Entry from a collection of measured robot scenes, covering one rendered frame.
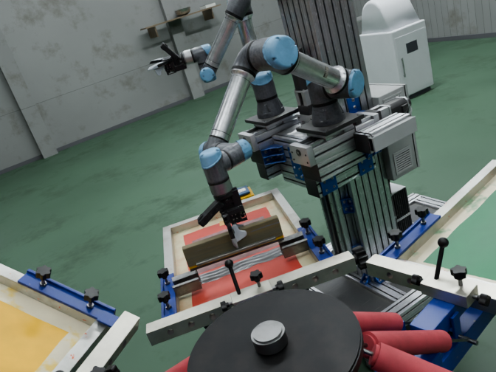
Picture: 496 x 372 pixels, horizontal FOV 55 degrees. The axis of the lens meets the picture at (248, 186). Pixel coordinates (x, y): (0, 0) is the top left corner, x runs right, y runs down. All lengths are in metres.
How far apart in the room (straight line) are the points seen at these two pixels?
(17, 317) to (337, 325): 0.97
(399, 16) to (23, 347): 6.02
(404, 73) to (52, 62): 7.10
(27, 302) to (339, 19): 1.75
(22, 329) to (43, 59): 9.51
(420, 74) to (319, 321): 6.12
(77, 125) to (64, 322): 9.52
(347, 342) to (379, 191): 1.87
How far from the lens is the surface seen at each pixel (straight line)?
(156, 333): 1.53
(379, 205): 2.67
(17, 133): 10.80
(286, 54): 1.71
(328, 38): 2.33
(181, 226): 2.27
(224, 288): 1.74
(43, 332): 1.49
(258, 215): 2.16
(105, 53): 11.01
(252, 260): 1.82
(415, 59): 6.78
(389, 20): 6.61
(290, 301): 0.94
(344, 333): 0.84
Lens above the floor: 1.87
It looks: 21 degrees down
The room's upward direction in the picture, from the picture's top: 17 degrees counter-clockwise
